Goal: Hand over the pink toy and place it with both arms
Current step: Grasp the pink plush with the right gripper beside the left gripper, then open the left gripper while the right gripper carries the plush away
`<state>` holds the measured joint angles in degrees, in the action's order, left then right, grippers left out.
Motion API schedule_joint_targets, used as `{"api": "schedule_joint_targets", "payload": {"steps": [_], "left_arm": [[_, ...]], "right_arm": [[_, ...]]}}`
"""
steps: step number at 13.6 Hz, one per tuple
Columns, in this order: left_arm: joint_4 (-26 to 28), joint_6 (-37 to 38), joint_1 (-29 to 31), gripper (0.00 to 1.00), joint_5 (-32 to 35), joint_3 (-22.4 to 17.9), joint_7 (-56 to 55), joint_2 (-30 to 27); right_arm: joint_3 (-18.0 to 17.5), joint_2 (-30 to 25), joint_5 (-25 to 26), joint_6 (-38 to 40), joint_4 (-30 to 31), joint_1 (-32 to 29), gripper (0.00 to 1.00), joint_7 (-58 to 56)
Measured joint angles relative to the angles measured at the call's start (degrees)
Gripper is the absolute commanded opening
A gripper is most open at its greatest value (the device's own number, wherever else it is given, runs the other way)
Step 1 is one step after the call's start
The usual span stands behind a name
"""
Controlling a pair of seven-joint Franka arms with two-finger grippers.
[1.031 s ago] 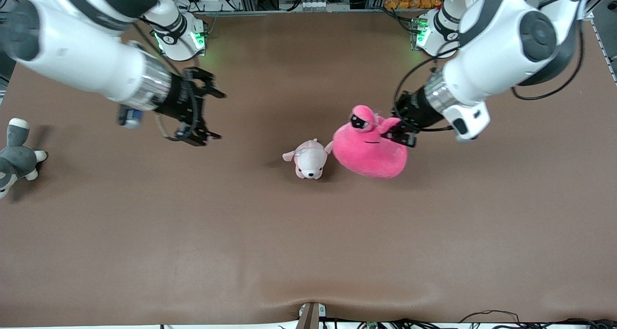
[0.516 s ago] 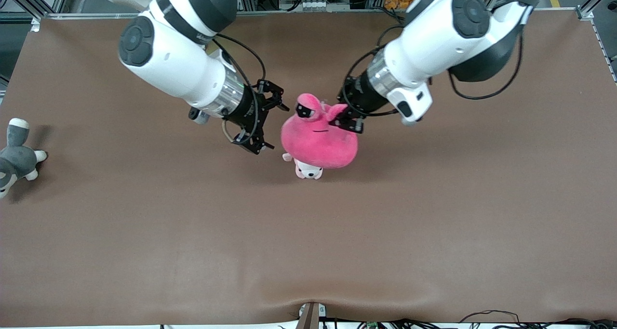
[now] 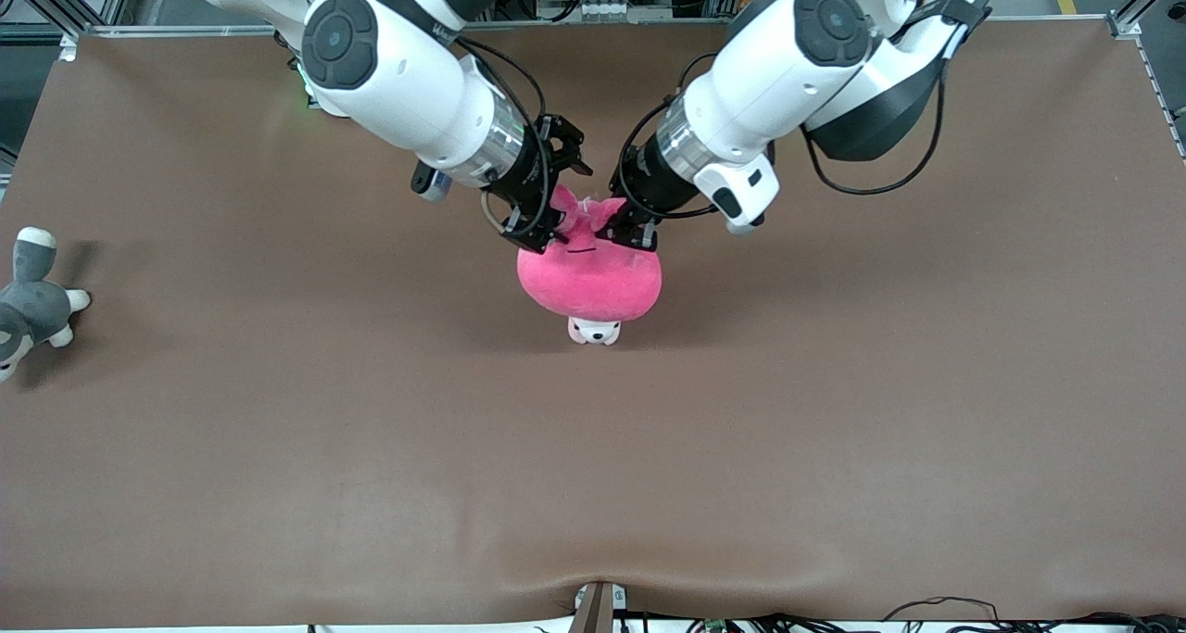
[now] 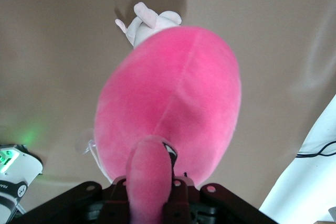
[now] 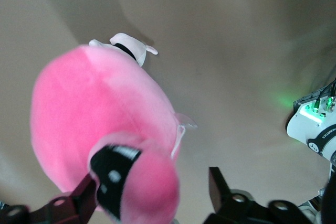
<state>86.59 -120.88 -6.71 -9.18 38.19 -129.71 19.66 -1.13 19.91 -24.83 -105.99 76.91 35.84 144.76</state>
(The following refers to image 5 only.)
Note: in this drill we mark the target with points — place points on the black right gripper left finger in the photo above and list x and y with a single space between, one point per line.
65 208

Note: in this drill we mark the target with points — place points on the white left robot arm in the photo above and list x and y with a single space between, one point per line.
302 127

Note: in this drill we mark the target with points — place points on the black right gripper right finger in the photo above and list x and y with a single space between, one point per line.
225 204

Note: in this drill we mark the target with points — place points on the brown table cloth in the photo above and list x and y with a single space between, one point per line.
210 51

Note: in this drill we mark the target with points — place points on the pink blob plush toy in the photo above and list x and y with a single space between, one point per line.
92 103

